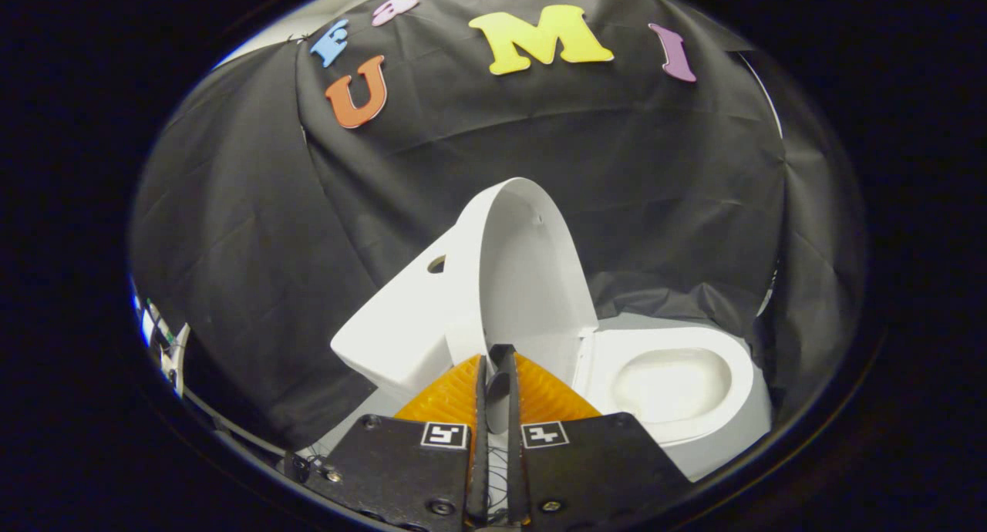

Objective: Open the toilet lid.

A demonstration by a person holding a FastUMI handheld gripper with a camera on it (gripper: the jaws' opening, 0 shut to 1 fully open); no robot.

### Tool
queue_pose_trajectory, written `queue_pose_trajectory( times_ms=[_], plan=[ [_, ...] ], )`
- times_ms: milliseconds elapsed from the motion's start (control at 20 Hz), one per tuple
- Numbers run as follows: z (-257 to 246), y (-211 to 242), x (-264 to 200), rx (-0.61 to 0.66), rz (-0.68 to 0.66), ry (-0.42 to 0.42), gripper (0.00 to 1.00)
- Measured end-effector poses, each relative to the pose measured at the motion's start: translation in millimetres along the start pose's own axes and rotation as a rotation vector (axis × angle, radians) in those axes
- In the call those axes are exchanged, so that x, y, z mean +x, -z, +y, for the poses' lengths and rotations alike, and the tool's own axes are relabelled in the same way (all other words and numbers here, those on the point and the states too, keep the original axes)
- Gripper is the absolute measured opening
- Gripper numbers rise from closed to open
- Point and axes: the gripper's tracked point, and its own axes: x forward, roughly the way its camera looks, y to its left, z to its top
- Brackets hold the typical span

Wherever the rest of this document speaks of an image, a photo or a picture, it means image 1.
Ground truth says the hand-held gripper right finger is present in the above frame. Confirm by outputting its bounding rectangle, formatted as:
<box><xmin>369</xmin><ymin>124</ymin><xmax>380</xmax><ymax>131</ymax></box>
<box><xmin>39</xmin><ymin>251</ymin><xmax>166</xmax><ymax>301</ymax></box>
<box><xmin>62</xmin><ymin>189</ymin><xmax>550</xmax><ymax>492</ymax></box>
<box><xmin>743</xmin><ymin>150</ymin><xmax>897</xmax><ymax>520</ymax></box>
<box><xmin>493</xmin><ymin>344</ymin><xmax>692</xmax><ymax>527</ymax></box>

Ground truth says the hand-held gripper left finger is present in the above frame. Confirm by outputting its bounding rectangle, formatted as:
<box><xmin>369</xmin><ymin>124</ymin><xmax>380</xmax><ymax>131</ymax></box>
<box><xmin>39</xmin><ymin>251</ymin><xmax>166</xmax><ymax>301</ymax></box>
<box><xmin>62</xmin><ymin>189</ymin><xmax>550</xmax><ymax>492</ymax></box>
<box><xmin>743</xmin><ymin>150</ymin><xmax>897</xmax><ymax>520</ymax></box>
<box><xmin>285</xmin><ymin>345</ymin><xmax>490</xmax><ymax>529</ymax></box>

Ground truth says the white toilet lid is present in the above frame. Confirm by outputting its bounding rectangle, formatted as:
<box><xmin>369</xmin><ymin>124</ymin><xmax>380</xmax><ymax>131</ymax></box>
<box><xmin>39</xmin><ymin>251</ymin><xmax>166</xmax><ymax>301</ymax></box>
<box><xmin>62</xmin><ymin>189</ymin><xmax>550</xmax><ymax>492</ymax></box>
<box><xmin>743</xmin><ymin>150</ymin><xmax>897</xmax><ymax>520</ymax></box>
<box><xmin>443</xmin><ymin>177</ymin><xmax>600</xmax><ymax>436</ymax></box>

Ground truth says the white toilet bowl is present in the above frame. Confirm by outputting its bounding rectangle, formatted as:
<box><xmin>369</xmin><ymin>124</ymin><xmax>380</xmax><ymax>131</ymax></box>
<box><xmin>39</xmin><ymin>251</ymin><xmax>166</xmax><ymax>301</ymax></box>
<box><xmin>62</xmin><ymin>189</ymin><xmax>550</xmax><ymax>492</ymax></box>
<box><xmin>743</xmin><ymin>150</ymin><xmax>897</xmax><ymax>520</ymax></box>
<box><xmin>663</xmin><ymin>355</ymin><xmax>774</xmax><ymax>483</ymax></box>

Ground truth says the black backdrop cloth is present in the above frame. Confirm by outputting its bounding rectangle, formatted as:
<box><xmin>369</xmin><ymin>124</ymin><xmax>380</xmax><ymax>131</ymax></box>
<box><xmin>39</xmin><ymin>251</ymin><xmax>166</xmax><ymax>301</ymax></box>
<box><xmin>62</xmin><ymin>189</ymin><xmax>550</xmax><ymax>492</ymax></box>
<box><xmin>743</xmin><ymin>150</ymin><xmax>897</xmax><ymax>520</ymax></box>
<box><xmin>130</xmin><ymin>0</ymin><xmax>868</xmax><ymax>452</ymax></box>

